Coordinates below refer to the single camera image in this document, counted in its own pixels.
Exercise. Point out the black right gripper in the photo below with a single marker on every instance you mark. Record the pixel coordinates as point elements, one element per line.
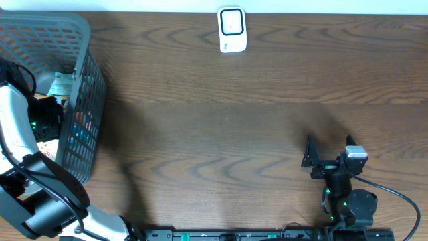
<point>311,156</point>

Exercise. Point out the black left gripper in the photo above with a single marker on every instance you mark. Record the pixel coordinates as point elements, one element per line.
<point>54,123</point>

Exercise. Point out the teal wet wipes pack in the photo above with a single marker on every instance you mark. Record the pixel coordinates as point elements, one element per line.
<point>62,85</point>

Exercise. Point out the orange snack bag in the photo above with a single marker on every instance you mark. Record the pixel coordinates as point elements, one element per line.
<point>50,150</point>

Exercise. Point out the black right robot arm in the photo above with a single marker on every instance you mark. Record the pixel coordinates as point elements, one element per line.
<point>352,207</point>

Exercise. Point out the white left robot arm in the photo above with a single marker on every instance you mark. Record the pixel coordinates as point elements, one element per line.
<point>38,196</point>

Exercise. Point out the white barcode scanner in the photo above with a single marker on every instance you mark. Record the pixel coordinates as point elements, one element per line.
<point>232,29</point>

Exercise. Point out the grey plastic basket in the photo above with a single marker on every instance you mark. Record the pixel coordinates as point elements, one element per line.
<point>48,42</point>

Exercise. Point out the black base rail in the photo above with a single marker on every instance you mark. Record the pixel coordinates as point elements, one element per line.
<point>293,234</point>

